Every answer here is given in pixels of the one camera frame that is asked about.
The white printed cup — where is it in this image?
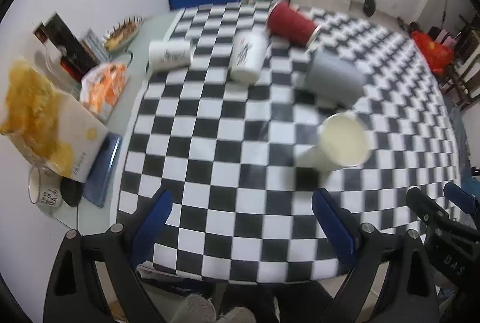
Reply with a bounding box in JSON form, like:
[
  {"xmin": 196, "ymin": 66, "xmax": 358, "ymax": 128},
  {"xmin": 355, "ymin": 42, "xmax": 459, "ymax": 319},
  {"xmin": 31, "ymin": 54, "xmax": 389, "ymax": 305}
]
[
  {"xmin": 295, "ymin": 112, "xmax": 372, "ymax": 173},
  {"xmin": 229, "ymin": 29, "xmax": 269, "ymax": 85},
  {"xmin": 148, "ymin": 40, "xmax": 192, "ymax": 72}
]

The grey ribbed cup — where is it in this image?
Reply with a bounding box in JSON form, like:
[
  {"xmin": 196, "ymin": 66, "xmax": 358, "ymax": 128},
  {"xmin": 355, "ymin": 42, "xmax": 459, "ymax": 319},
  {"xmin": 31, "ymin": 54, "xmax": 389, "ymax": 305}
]
[{"xmin": 304, "ymin": 49, "xmax": 366, "ymax": 108}]

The red paper cup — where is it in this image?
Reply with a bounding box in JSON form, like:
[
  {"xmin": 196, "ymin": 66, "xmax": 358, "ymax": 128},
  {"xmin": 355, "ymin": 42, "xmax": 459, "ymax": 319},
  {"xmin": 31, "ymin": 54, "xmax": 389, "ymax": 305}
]
[{"xmin": 267, "ymin": 0, "xmax": 320, "ymax": 47}]

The blue grey cloth pile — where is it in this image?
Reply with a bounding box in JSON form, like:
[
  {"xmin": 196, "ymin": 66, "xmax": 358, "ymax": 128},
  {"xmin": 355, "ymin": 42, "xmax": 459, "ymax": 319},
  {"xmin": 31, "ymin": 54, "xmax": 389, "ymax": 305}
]
[{"xmin": 448, "ymin": 105, "xmax": 479, "ymax": 199}]

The dark wooden chair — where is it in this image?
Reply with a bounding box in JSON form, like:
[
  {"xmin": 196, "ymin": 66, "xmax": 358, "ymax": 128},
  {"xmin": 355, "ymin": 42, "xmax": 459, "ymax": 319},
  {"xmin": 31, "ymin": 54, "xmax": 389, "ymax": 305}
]
[{"xmin": 444, "ymin": 14, "xmax": 480, "ymax": 110}]

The blue notebook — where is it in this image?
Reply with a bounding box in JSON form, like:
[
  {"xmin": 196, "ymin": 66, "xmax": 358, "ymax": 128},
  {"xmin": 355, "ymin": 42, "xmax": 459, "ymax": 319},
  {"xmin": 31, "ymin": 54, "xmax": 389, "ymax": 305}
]
[{"xmin": 82, "ymin": 132, "xmax": 122, "ymax": 208}]

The white mug with print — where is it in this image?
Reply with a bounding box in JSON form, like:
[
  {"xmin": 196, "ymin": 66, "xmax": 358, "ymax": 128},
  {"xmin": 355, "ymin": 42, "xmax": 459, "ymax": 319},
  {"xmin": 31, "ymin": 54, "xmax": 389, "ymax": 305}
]
[{"xmin": 28, "ymin": 167, "xmax": 63, "ymax": 209}]

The orange red plastic bag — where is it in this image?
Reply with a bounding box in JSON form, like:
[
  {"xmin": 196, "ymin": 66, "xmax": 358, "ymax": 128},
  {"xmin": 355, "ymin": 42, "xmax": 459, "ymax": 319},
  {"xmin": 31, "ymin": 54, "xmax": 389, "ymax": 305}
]
[{"xmin": 410, "ymin": 30, "xmax": 454, "ymax": 77}]

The yellow snack bag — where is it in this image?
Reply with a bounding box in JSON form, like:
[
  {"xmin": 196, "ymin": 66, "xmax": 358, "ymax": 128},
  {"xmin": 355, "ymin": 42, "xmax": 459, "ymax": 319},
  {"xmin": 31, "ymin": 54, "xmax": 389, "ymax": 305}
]
[{"xmin": 1, "ymin": 57, "xmax": 108, "ymax": 182}]

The orange snack packet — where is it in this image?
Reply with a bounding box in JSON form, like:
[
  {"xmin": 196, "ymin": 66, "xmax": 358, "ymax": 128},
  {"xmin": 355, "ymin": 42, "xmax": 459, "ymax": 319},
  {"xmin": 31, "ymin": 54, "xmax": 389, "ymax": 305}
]
[{"xmin": 80, "ymin": 63, "xmax": 129, "ymax": 123}]

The black white checkered tablecloth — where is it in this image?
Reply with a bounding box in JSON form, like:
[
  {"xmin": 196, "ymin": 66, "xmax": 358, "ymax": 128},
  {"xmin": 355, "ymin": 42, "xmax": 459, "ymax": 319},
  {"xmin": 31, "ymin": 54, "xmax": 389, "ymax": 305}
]
[{"xmin": 113, "ymin": 3, "xmax": 459, "ymax": 283}]

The black cylindrical bottle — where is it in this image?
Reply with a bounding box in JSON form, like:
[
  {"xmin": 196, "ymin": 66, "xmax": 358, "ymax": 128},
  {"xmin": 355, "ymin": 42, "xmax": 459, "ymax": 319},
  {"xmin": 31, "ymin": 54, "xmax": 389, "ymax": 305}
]
[{"xmin": 33, "ymin": 13, "xmax": 98, "ymax": 84}]

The glass bowl with snacks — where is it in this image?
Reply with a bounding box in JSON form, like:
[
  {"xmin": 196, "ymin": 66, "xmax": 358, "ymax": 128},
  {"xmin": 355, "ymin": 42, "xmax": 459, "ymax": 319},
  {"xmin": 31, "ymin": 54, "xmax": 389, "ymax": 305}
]
[{"xmin": 103, "ymin": 16, "xmax": 144, "ymax": 55}]

